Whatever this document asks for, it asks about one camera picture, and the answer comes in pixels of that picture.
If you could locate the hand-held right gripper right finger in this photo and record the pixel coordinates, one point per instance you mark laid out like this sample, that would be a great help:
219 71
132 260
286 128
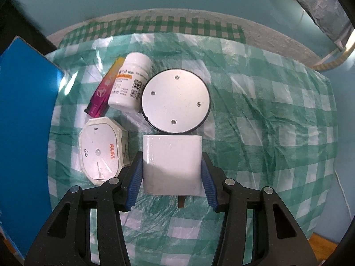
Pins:
209 184

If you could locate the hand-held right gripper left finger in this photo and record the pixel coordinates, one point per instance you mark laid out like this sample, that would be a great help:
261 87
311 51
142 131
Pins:
133 184

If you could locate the white power adapter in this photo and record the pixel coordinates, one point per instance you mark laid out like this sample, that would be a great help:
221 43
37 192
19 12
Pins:
172 166

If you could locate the white octagonal case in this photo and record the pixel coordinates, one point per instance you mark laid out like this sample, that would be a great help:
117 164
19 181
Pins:
97 149

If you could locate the round silver disc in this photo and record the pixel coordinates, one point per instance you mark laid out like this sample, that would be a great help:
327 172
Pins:
175 101

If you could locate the pink and gold lighter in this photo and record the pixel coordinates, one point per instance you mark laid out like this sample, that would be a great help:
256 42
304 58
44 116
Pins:
104 91

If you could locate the white pill bottle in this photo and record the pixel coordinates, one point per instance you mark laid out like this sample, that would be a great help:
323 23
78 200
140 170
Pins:
127 86

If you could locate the blue-rimmed cardboard box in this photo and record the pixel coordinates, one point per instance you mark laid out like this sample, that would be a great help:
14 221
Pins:
25 144

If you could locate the pale green checked plastic sheet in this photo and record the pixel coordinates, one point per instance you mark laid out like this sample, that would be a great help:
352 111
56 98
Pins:
263 144

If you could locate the dark green checked tablecloth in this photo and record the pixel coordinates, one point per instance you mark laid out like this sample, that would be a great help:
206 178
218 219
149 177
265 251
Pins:
180 25

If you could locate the black cloth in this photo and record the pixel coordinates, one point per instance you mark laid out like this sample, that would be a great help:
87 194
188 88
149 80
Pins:
22 25

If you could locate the silver plastic tarp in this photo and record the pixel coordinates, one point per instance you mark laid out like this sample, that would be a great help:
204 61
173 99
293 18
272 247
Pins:
321 2

